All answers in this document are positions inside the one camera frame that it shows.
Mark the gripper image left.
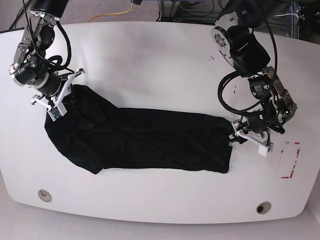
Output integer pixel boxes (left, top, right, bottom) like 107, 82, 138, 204
29, 68, 85, 113

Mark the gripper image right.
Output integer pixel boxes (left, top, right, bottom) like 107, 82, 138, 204
227, 116, 285, 150

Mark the black t-shirt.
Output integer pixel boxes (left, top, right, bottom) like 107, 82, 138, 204
44, 85, 232, 174

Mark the red tape rectangle marking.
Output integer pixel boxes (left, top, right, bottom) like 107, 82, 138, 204
277, 141, 301, 179

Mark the right table grommet hole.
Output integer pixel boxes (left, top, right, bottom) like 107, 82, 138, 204
256, 201, 272, 215

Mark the table grommet hole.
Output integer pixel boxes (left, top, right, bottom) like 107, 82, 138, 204
38, 189, 52, 203
256, 201, 272, 215

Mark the left table grommet hole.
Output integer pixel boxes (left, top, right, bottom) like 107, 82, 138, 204
38, 189, 52, 203

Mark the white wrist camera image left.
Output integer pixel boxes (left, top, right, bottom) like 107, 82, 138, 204
47, 105, 67, 122

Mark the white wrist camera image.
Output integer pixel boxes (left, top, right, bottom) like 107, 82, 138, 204
258, 145, 272, 157
47, 105, 67, 122

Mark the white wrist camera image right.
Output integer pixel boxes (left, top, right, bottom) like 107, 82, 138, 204
258, 145, 272, 157

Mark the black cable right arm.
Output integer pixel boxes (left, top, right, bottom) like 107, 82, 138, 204
44, 21, 73, 73

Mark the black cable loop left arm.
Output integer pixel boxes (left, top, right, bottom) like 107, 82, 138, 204
217, 70, 263, 120

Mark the yellow cable on floor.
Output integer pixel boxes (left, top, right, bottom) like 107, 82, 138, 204
88, 1, 135, 23

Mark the aluminium frame stand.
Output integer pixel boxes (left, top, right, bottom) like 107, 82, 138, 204
157, 0, 181, 22

